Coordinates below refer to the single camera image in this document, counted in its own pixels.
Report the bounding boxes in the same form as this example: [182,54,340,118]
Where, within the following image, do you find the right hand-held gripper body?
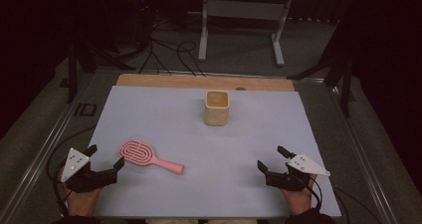
[264,152,331,193]

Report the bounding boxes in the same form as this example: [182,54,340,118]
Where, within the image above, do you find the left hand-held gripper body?
[60,146,119,194]

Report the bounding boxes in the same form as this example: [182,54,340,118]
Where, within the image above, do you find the pink hairbrush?
[118,139,185,176]

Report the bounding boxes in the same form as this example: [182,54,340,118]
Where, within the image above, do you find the person's left hand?
[63,186,103,217]

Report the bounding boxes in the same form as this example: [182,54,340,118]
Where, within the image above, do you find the person's right hand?
[280,174,318,216]

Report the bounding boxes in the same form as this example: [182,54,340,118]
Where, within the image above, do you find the beige square cup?
[203,90,231,126]

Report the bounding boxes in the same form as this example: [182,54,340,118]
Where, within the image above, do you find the black tripod stand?
[288,16,356,118]
[65,34,137,105]

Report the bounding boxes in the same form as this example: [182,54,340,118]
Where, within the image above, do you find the white metal stand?
[197,0,297,68]

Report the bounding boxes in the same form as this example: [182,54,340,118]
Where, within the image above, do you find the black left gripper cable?
[45,125,98,218]

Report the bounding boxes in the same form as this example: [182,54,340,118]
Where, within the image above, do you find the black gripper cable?
[307,175,324,212]
[45,125,98,218]

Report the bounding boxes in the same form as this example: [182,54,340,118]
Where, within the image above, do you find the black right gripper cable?
[307,175,324,212]

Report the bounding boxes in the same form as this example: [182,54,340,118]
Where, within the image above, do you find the metal floor rail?
[0,72,98,224]
[322,79,401,224]

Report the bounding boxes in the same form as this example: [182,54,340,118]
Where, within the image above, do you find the black thin floor cable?
[332,184,384,224]

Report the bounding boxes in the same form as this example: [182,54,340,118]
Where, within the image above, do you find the black floor cables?
[138,36,206,77]

